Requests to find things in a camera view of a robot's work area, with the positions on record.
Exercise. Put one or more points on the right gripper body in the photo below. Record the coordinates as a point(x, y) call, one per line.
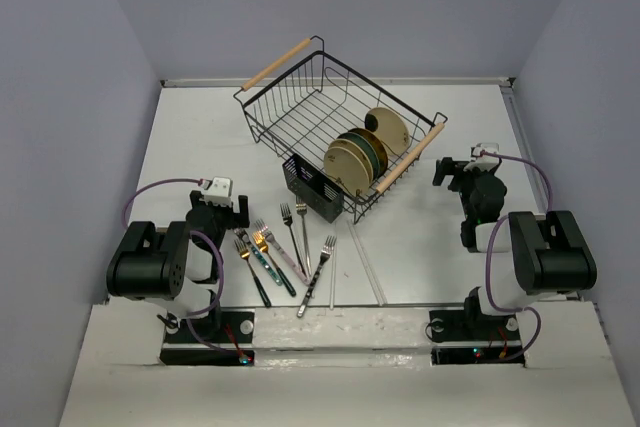
point(464, 181)

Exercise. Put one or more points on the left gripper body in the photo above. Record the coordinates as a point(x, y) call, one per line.
point(222, 217)

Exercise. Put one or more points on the black fork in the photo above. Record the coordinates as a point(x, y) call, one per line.
point(288, 221)

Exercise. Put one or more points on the plain silver fork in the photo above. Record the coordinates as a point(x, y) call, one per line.
point(301, 209)

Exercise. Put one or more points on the silver fork tortoiseshell handle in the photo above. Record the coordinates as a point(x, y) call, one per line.
point(325, 255)

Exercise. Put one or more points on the clear chopstick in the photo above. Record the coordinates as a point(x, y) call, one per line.
point(333, 280)
point(368, 268)

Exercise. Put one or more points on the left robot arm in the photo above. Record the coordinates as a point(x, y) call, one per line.
point(180, 268)

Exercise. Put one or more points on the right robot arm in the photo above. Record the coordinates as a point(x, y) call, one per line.
point(527, 256)

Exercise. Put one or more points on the gold rimmed dark plate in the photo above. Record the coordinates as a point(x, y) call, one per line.
point(378, 146)

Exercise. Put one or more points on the black perforated cutlery holder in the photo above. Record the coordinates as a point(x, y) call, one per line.
point(313, 187)

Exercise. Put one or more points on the beige plate at back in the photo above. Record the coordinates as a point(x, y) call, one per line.
point(389, 128)

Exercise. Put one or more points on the beige plate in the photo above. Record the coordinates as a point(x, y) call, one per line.
point(352, 147)
point(389, 128)
point(346, 170)

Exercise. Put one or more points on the dark green plate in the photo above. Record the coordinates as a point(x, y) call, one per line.
point(367, 148)

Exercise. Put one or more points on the beige plate in middle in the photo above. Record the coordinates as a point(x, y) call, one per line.
point(352, 147)

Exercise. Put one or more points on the beige plate in front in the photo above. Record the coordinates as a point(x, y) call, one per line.
point(346, 170)

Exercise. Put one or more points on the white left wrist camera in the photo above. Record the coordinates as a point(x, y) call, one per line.
point(218, 191)

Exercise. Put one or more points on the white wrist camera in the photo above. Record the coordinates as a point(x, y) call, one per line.
point(485, 153)
point(218, 191)

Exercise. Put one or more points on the silver fork teal handle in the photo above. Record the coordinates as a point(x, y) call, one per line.
point(243, 236)

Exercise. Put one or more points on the gold fork dark green handle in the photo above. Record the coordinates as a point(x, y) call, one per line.
point(244, 253)

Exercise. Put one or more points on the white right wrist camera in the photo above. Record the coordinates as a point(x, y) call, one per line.
point(485, 153)

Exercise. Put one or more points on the silver fork pink handle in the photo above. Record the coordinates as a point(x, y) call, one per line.
point(270, 238)

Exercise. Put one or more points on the black wire dish rack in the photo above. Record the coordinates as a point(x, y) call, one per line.
point(304, 100)

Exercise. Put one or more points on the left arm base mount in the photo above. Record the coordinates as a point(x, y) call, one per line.
point(225, 342)

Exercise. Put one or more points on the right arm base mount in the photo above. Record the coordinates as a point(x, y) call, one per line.
point(475, 342)

